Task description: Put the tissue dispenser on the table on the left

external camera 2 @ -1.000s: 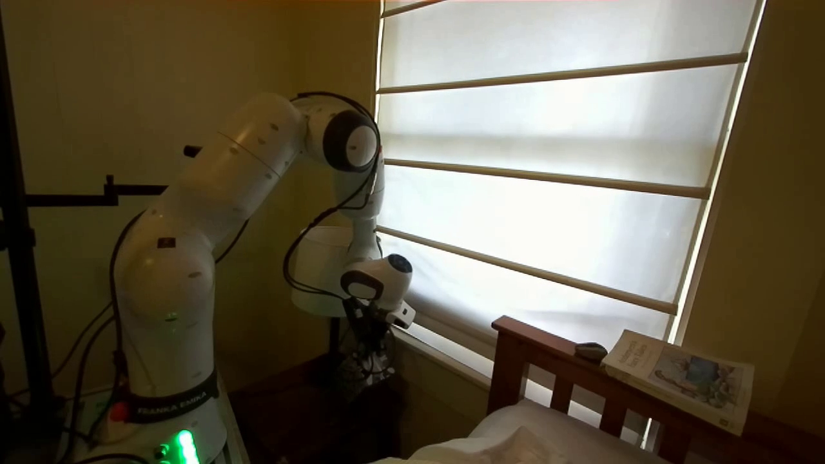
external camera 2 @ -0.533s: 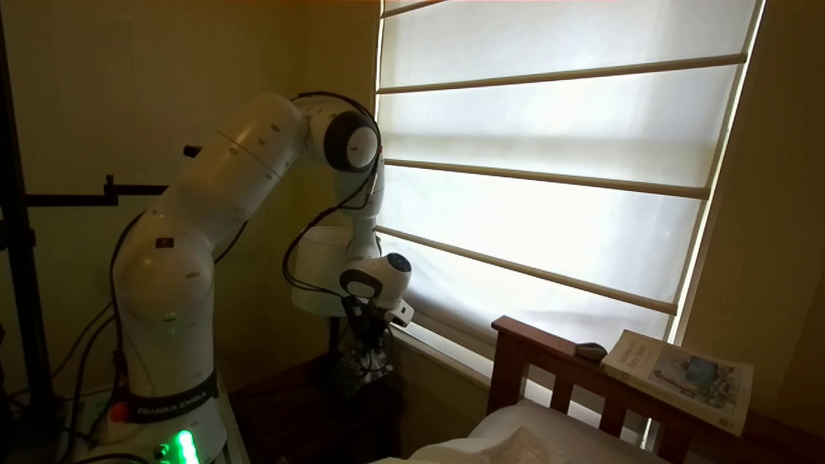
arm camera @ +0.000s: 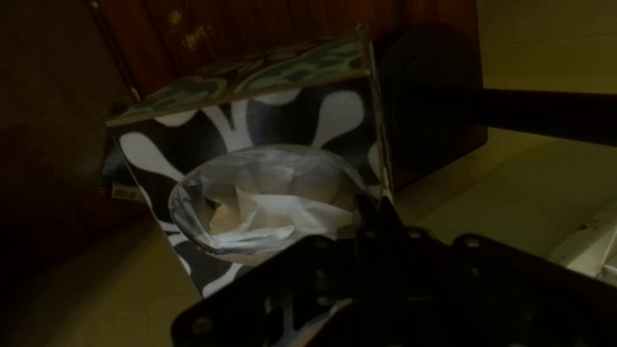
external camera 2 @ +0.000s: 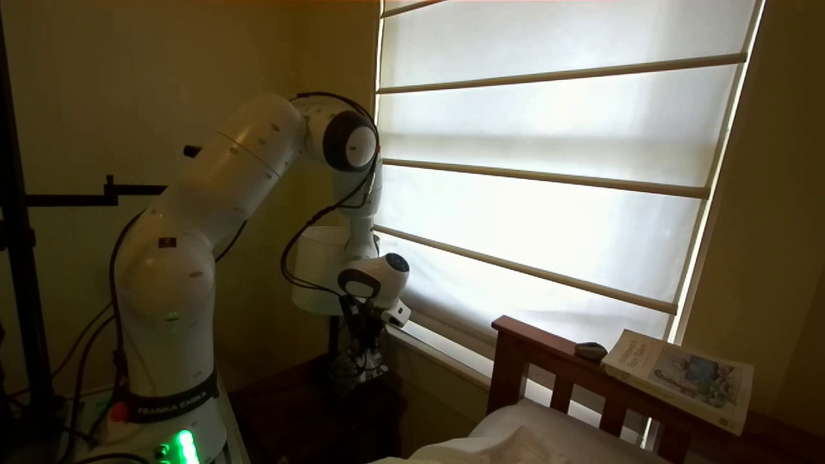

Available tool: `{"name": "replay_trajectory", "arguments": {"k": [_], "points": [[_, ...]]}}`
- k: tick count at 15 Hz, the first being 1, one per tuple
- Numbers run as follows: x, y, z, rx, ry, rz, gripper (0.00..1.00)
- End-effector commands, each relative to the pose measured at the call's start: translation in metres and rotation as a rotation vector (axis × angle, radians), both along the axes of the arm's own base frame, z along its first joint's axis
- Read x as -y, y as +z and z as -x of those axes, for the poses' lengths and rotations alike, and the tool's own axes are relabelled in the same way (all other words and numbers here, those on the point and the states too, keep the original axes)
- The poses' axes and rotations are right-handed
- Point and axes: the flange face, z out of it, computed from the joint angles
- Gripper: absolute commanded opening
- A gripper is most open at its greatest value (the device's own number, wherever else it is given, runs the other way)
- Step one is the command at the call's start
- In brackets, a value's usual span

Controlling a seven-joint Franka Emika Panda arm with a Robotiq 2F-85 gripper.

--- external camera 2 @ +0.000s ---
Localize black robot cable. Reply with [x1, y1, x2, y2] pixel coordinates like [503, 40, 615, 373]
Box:
[279, 88, 382, 299]

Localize black cables at robot base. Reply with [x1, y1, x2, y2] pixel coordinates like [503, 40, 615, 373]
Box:
[45, 304, 123, 440]

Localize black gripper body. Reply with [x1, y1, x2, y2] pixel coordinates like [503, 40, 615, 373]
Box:
[342, 290, 386, 349]

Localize small grey stone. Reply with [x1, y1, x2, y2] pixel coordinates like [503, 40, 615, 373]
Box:
[571, 340, 607, 364]

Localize brown wooden bed headboard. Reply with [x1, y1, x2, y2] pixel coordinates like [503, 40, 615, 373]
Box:
[485, 315, 825, 464]

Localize dark wooden nightstand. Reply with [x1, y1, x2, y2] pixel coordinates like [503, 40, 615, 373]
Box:
[228, 348, 411, 464]

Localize illustrated hardcover book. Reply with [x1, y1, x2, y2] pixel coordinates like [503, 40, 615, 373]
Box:
[601, 326, 757, 437]

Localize black vertical stand pole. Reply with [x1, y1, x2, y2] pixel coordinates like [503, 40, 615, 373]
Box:
[0, 16, 63, 440]

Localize white pillow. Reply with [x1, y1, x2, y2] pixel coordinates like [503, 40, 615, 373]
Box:
[371, 396, 676, 464]

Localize white roman window blind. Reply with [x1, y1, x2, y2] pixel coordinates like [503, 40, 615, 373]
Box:
[369, 0, 769, 380]

